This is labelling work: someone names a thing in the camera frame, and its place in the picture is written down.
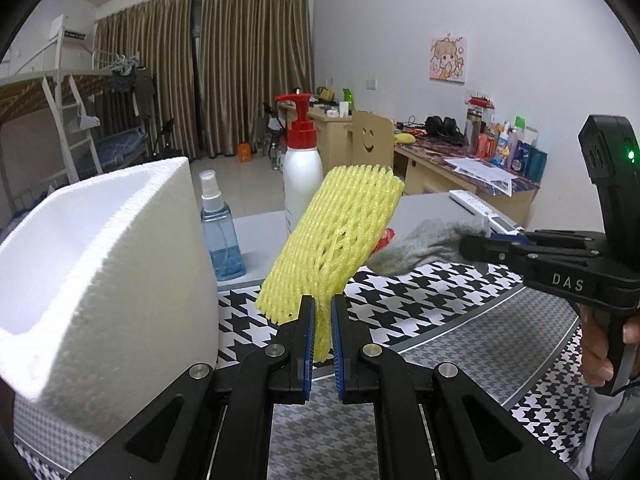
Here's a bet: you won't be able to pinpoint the row of toiletry bottles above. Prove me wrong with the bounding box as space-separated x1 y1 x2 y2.
465 92 548 183

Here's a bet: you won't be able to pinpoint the blue spray bottle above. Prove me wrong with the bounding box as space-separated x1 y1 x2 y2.
199 170 247 282

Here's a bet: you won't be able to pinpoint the red snack packet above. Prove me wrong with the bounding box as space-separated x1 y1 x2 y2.
372 227 396 253

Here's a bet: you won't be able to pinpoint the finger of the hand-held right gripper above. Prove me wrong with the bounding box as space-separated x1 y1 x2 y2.
490 229 607 251
459 235 551 281

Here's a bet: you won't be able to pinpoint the large metal bunk bed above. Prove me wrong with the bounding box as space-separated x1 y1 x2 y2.
0 25 116 196

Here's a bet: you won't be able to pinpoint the black folding stand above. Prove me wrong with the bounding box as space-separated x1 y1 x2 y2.
260 102 282 158

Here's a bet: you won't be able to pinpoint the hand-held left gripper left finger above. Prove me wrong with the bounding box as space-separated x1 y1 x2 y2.
65 295 317 480

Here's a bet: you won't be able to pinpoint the plain wooden desk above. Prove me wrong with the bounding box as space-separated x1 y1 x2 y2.
277 101 353 181

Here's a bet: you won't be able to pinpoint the grey sock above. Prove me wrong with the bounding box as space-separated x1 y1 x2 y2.
370 215 493 277

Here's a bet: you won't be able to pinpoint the white air conditioner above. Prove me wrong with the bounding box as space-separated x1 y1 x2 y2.
50 14 96 41

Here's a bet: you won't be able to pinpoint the wooden smiley chair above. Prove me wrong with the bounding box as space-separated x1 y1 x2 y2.
345 110 396 196

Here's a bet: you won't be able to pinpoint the white foam box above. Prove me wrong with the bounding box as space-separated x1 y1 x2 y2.
0 156 221 456

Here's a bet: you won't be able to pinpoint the person's right hand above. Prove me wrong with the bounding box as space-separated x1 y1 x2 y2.
579 305 640 388

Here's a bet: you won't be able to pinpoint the wooden desk with patterned cover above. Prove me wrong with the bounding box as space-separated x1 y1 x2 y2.
392 132 542 228

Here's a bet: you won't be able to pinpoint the hanging dark clothes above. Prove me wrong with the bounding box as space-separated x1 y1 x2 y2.
111 67 156 131

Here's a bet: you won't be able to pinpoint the white printed papers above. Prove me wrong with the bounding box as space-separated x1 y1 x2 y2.
444 156 516 196

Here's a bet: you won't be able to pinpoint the white remote control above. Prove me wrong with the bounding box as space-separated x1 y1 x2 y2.
449 189 523 233

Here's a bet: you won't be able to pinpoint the brown curtain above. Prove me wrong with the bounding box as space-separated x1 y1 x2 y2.
95 0 198 161
200 0 316 161

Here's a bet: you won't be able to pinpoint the yellow foam fruit net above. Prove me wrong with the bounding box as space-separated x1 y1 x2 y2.
256 164 405 363

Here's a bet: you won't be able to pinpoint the black headphones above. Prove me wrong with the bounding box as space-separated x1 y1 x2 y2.
424 116 463 143

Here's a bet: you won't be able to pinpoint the houndstooth table mat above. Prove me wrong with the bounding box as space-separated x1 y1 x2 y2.
12 260 601 480

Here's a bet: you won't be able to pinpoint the white red pump lotion bottle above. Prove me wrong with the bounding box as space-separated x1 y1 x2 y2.
275 92 325 236

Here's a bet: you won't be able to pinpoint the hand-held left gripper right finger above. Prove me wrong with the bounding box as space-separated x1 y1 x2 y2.
330 292 581 480

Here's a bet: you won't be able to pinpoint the pink cartoon wall poster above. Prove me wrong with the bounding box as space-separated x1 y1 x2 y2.
428 35 467 83

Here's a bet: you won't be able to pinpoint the white metal bed ladder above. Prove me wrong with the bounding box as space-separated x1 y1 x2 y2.
42 72 103 186

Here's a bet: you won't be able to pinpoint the blue checked bedding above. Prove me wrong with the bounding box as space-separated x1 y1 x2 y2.
95 127 148 161

